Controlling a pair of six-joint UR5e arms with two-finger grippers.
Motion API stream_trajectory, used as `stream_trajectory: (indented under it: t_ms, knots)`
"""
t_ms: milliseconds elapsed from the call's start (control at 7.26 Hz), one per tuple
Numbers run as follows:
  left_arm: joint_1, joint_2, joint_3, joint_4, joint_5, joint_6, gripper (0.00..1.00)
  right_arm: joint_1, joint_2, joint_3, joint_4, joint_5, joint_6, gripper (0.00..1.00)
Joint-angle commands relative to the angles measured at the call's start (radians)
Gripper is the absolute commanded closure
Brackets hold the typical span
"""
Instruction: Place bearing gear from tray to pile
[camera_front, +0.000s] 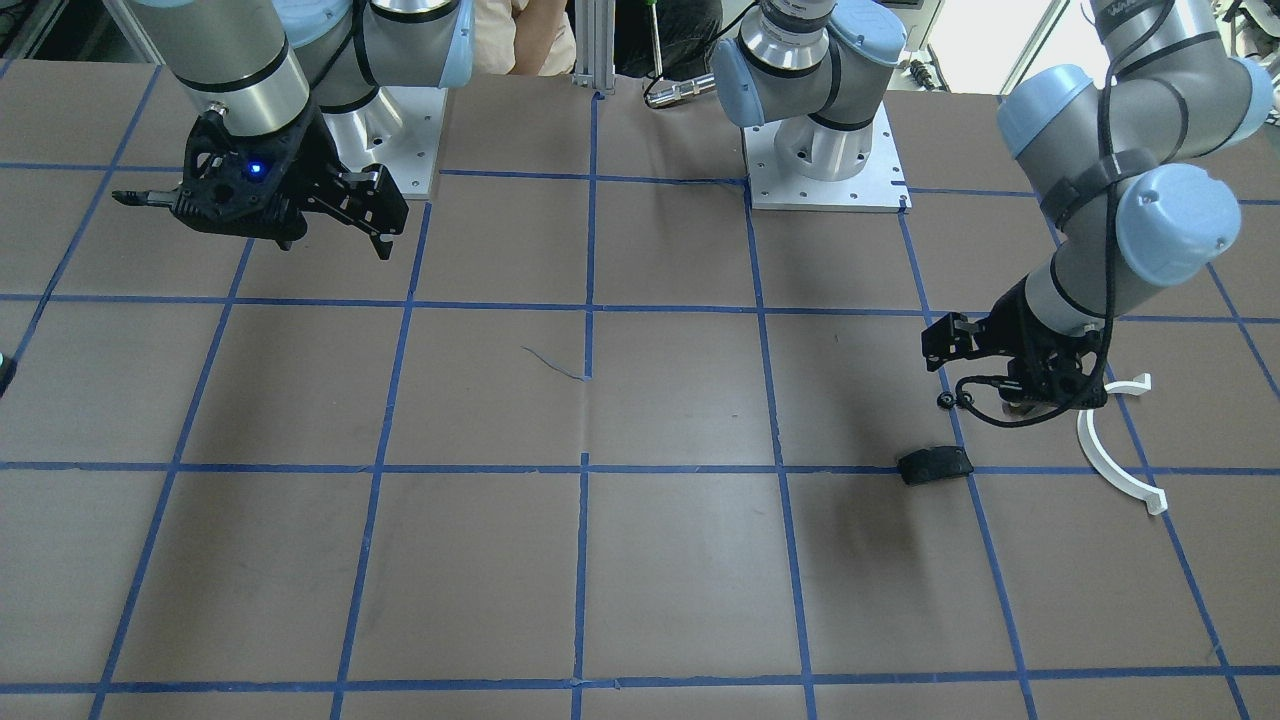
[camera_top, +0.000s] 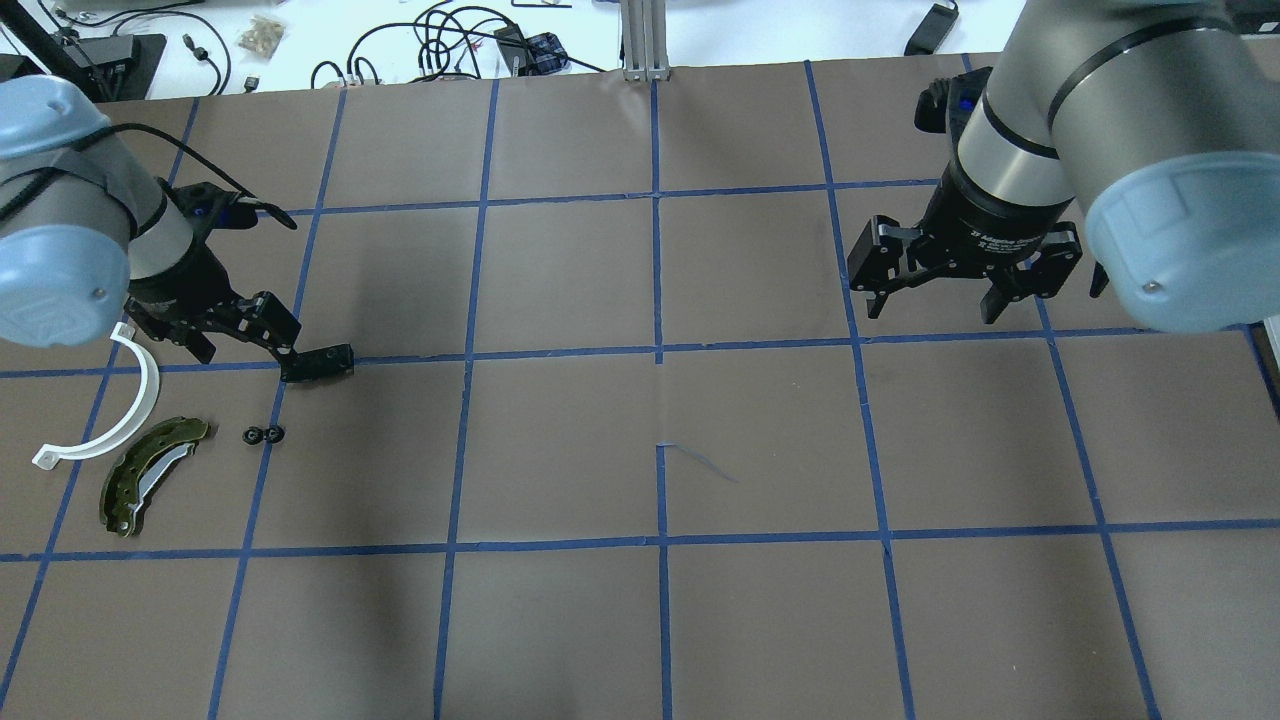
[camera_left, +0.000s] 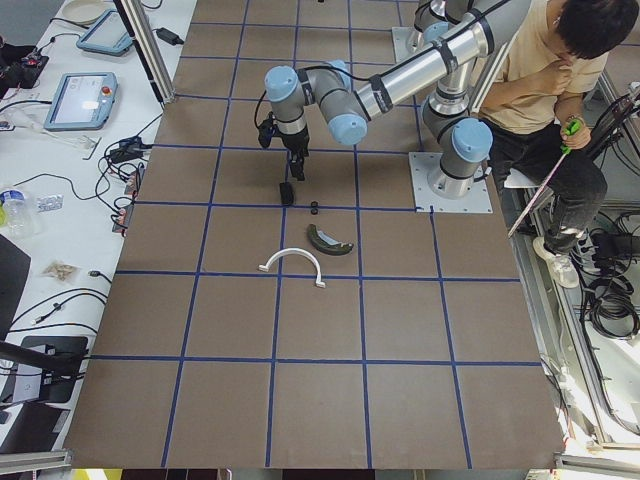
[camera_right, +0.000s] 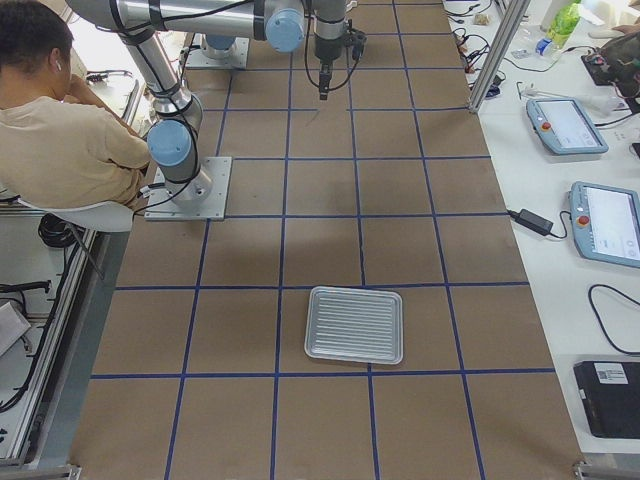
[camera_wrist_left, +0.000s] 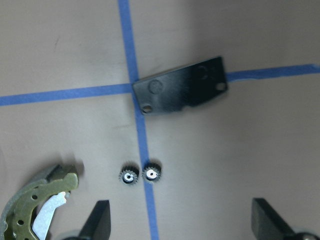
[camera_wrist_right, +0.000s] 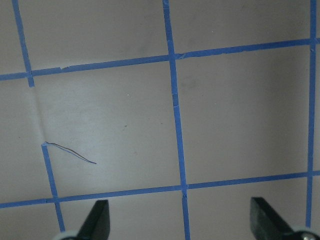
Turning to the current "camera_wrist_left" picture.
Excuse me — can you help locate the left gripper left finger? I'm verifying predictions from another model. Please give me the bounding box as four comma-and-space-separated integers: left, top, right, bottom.
78, 200, 111, 240

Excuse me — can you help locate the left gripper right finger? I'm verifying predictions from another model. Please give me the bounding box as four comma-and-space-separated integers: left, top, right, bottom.
251, 198, 295, 240

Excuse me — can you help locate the black bearing gear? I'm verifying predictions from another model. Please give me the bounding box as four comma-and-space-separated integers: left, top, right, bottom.
118, 164, 140, 185
142, 161, 162, 183

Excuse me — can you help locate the dark green curved part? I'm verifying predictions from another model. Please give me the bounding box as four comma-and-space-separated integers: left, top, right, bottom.
0, 164, 79, 240

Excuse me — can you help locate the small black rectangular plate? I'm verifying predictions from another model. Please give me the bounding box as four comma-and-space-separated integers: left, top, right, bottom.
132, 56, 228, 116

